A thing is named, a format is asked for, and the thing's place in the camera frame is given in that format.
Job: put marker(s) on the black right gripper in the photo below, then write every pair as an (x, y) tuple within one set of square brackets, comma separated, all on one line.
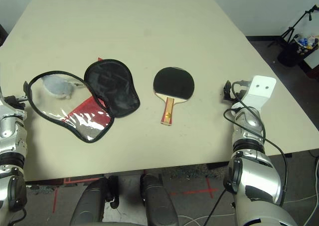
[(228, 97)]

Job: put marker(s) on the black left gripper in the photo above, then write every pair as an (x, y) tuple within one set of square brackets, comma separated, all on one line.
[(15, 102)]

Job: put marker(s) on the grey plush toy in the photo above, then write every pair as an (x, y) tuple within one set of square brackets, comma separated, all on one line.
[(56, 87)]

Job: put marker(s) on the black rubber ping-pong paddle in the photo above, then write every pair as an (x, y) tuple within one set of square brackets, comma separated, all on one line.
[(173, 83)]

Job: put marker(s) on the black red paddle case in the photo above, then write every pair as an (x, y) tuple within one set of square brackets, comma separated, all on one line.
[(112, 86)]

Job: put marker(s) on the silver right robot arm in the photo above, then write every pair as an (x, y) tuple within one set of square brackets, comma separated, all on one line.
[(251, 176)]

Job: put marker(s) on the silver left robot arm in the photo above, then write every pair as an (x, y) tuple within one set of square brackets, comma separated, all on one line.
[(11, 136)]

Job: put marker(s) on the black bin with bottles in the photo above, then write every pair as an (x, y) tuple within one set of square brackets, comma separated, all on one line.
[(289, 54)]

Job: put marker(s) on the black tripod stand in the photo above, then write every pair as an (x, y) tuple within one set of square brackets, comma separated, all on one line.
[(290, 32)]

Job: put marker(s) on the red tape cross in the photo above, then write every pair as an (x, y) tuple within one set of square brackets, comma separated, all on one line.
[(199, 191)]

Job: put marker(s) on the red tape strip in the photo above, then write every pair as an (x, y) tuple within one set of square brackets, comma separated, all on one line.
[(55, 198)]

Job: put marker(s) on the grey robot left leg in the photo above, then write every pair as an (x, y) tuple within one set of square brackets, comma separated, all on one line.
[(92, 203)]

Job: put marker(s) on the grey robot leg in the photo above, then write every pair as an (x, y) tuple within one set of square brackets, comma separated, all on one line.
[(157, 201), (92, 203)]

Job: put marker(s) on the grey robot right leg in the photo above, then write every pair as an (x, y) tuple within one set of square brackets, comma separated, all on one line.
[(157, 201)]

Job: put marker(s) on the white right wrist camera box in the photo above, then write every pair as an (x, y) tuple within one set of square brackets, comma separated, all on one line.
[(261, 88)]

